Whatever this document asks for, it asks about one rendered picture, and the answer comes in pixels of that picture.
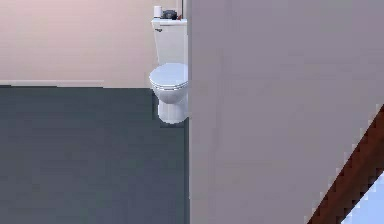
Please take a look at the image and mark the dark grey round object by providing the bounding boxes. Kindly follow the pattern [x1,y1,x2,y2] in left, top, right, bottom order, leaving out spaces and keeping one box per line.
[162,9,178,21]

